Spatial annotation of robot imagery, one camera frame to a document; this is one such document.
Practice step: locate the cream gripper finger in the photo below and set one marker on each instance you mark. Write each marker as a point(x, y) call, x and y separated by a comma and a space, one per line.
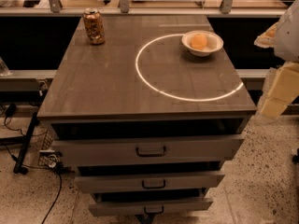
point(266, 39)
point(284, 89)

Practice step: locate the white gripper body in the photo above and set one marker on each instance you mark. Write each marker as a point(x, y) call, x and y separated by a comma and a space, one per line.
point(288, 37)

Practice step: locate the orange fruit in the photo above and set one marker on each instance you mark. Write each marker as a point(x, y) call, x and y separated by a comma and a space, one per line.
point(199, 41)

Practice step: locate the white paper bowl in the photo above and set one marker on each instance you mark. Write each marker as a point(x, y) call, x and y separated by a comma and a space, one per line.
point(214, 43)

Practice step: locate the top grey drawer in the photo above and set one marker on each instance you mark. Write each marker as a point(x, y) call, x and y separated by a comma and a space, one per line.
point(100, 152)

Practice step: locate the grey drawer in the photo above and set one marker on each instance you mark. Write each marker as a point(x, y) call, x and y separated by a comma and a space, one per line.
point(100, 152)
point(151, 207)
point(127, 183)

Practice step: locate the gold patterned soda can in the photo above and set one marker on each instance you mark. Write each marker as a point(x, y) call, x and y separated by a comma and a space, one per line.
point(94, 26)

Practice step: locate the bottom grey drawer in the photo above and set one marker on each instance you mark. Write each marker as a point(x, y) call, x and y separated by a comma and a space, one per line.
point(151, 207)

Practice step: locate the grey metal railing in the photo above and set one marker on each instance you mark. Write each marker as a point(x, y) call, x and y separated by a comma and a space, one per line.
point(138, 7)

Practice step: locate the middle grey drawer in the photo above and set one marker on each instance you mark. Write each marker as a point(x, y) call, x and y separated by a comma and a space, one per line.
point(127, 183)

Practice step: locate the black stand leg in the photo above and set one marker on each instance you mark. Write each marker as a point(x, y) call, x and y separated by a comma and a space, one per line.
point(18, 168)

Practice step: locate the wire mesh basket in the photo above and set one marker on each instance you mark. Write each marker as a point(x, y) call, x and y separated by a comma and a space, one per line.
point(47, 156)

